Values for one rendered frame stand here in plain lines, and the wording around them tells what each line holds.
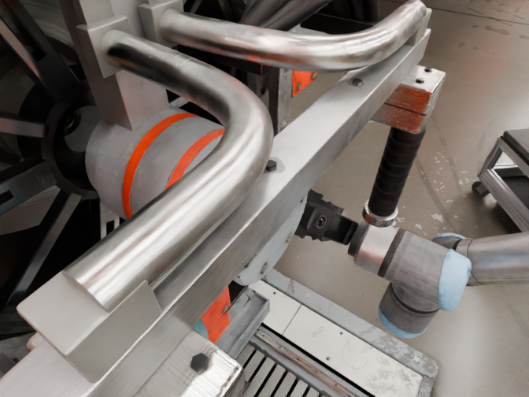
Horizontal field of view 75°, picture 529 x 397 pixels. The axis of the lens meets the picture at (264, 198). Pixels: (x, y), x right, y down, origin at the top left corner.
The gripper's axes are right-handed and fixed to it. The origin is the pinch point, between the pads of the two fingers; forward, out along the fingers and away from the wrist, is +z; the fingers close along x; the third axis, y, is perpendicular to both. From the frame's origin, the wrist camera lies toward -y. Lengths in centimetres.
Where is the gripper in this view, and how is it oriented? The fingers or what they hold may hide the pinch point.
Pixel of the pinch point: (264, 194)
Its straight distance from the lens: 67.3
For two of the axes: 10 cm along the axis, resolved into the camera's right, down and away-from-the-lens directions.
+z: -8.3, -4.0, 4.0
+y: 4.0, 0.9, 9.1
